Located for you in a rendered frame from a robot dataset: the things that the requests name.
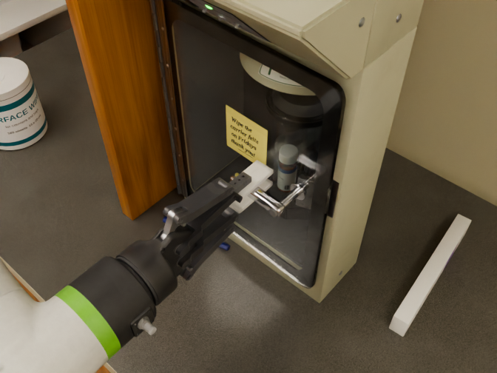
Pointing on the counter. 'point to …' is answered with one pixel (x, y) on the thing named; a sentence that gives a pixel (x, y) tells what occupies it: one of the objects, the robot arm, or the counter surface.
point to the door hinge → (164, 92)
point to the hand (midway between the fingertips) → (248, 186)
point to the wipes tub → (19, 106)
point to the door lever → (276, 208)
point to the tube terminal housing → (357, 135)
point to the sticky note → (245, 136)
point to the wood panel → (126, 97)
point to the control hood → (311, 29)
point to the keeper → (333, 198)
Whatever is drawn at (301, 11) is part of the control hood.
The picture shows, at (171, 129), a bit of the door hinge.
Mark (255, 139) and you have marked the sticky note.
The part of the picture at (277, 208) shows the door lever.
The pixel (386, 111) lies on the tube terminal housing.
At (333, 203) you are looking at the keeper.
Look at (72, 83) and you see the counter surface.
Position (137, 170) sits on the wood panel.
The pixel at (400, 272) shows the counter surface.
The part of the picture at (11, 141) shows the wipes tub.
